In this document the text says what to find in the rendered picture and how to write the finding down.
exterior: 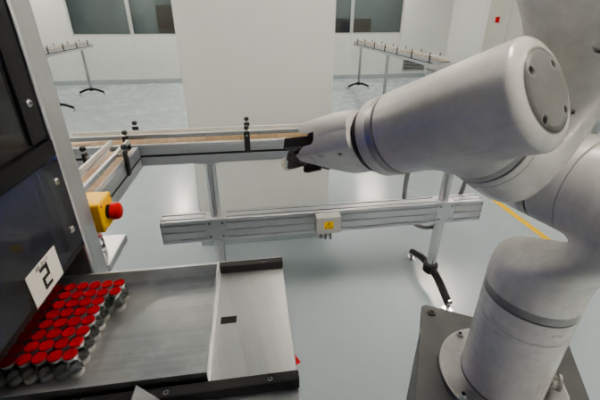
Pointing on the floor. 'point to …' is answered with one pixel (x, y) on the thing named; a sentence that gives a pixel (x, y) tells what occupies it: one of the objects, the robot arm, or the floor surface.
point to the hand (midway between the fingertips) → (304, 158)
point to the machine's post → (49, 110)
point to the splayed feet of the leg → (432, 277)
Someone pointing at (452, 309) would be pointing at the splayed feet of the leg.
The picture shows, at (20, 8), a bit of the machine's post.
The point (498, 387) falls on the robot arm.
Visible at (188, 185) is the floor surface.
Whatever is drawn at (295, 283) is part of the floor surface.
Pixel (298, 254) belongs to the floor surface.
